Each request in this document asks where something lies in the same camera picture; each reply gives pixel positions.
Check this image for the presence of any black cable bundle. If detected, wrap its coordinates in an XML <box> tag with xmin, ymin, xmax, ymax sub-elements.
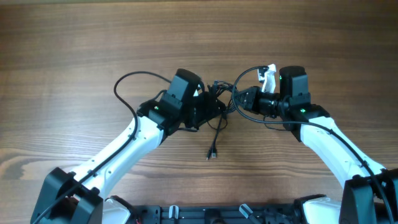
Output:
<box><xmin>205</xmin><ymin>80</ymin><xmax>242</xmax><ymax>161</ymax></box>

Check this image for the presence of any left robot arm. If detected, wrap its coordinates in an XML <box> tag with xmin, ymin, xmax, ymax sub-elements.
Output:
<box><xmin>30</xmin><ymin>68</ymin><xmax>226</xmax><ymax>224</ymax></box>

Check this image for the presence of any left camera cable black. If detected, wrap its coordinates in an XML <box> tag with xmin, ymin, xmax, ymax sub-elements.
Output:
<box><xmin>32</xmin><ymin>71</ymin><xmax>172</xmax><ymax>224</ymax></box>

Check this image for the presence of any camera cable black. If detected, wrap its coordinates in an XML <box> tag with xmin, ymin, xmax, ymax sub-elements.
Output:
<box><xmin>32</xmin><ymin>71</ymin><xmax>172</xmax><ymax>224</ymax></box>
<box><xmin>231</xmin><ymin>65</ymin><xmax>394</xmax><ymax>224</ymax></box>

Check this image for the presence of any right camera cable black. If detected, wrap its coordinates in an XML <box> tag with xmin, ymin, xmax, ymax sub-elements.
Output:
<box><xmin>231</xmin><ymin>65</ymin><xmax>394</xmax><ymax>224</ymax></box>

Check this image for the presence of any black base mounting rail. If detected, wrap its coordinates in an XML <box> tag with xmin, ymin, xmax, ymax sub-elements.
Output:
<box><xmin>127</xmin><ymin>203</ymin><xmax>307</xmax><ymax>224</ymax></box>

